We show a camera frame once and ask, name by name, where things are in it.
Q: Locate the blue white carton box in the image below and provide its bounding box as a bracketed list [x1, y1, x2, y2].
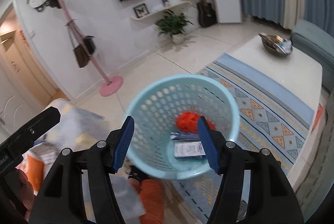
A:
[170, 132, 205, 158]

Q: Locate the orange plastic bag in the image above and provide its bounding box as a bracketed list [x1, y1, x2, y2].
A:
[176, 111, 200, 134]

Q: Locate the person's left hand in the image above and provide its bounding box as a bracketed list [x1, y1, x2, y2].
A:
[14, 169, 35, 221]

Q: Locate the white entrance door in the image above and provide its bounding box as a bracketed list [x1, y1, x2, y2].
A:
[0, 68, 37, 134]

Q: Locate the blue patterned rug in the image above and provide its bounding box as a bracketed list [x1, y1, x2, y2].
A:
[171, 54, 314, 223]

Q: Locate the orange trouser leg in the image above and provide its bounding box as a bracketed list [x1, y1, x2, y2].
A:
[128, 178, 164, 224]

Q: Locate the brown hanging handbag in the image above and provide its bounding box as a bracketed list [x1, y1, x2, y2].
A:
[66, 25, 89, 68]

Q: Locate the pink coat rack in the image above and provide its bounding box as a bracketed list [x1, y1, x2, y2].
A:
[58, 0, 123, 97]

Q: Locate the light blue laundry basket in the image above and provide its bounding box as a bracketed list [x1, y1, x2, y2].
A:
[126, 75, 240, 180]

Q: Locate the black hanging handbag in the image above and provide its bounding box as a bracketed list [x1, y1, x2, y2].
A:
[83, 36, 96, 55]

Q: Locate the dark bowl of items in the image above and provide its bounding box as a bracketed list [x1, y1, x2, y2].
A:
[258, 33, 293, 57]

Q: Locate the teal sofa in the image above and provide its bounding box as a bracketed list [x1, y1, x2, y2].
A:
[290, 20, 334, 92]

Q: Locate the framed butterfly picture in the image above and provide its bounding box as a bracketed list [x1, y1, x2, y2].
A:
[133, 3, 149, 19]

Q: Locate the black acoustic guitar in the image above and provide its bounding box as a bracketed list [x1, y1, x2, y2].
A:
[196, 0, 217, 28]

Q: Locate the potted green plant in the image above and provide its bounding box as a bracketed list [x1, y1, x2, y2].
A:
[155, 10, 193, 45]

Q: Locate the white wall shelf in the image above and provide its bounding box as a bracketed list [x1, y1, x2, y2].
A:
[130, 0, 192, 21]

